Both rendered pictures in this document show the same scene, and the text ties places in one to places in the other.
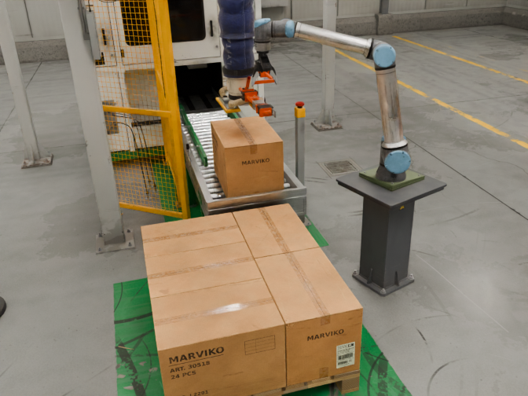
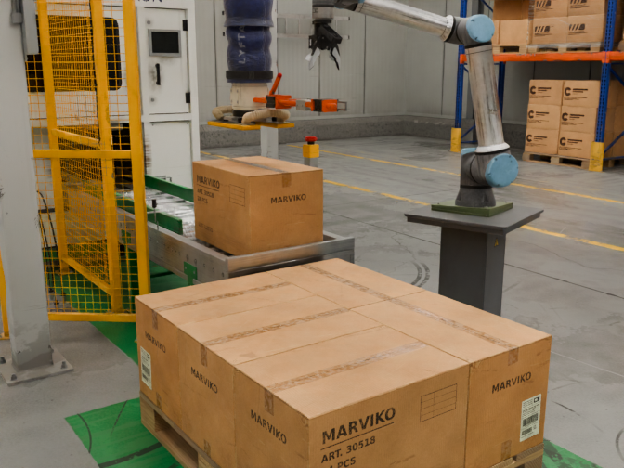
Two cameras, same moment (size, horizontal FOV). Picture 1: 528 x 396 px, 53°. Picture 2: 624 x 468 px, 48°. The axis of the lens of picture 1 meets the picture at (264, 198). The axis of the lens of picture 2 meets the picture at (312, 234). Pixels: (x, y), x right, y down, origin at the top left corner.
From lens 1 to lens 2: 136 cm
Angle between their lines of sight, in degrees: 23
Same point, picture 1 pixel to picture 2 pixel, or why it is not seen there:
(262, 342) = (442, 398)
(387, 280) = not seen: hidden behind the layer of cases
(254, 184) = (285, 233)
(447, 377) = not seen: outside the picture
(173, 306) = (280, 369)
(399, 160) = (506, 166)
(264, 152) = (300, 184)
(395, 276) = not seen: hidden behind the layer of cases
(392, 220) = (488, 261)
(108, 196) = (32, 284)
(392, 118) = (493, 110)
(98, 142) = (21, 190)
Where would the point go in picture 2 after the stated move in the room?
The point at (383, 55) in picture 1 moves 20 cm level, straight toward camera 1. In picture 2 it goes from (481, 26) to (500, 23)
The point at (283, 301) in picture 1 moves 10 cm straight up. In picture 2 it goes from (439, 343) to (441, 313)
